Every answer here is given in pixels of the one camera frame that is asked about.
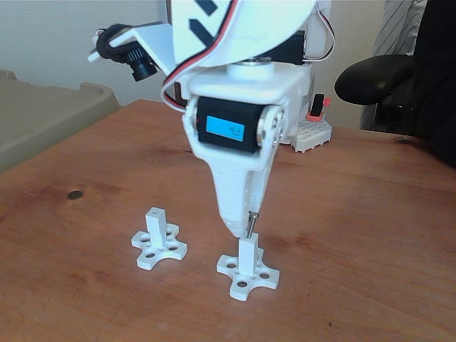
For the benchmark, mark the silver metal screw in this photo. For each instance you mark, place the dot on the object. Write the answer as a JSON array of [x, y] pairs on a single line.
[[252, 226]]

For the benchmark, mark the orange and black clamp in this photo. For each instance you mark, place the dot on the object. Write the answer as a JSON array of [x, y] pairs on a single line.
[[317, 107]]

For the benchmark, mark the black chair armrest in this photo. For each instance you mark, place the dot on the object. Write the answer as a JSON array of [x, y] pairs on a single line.
[[370, 80]]

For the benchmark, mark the tan plastic bin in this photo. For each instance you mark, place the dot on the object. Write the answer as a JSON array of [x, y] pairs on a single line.
[[42, 110]]

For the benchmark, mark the white perforated base plate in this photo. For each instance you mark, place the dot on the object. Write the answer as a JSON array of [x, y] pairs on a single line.
[[313, 133]]

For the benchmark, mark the white cross-base post stand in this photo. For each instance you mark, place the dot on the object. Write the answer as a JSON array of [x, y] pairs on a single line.
[[247, 256], [156, 228]]

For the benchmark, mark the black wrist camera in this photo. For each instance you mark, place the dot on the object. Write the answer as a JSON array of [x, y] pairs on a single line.
[[142, 67]]

